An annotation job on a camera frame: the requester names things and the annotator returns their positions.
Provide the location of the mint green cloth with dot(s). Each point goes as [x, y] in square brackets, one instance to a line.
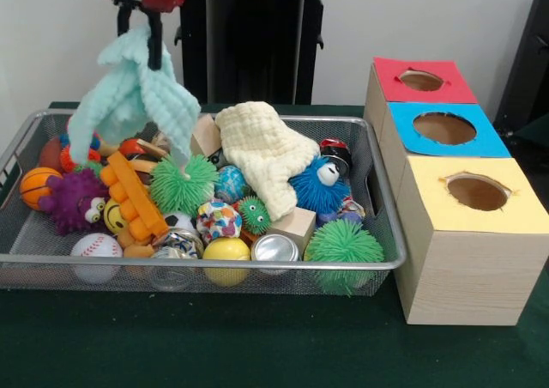
[129, 96]

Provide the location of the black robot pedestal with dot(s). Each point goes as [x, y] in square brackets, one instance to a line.
[257, 45]

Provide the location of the clear mesh bin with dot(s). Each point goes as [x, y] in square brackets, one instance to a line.
[369, 148]

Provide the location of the yellow ball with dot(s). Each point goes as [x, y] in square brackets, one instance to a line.
[227, 251]

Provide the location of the wooden box with three holes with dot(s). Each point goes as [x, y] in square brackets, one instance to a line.
[463, 268]

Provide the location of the green spiky ball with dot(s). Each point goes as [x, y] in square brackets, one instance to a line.
[343, 246]
[183, 189]

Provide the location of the cream muslin cloth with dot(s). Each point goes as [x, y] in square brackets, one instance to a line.
[270, 152]

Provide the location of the purple spiky toy with eyes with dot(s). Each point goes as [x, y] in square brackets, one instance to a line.
[73, 201]

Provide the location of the white baseball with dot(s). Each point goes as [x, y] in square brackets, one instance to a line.
[96, 249]

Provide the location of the small orange basketball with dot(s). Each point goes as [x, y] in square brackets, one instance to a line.
[36, 188]

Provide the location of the orange plastic comb toy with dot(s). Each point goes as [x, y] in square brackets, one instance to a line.
[133, 195]

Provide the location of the silver can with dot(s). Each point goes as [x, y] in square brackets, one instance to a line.
[274, 249]

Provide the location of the blue fuzzy toy with eyes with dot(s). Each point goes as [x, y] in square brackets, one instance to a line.
[319, 190]

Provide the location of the dark green tablecloth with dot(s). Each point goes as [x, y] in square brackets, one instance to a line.
[257, 345]

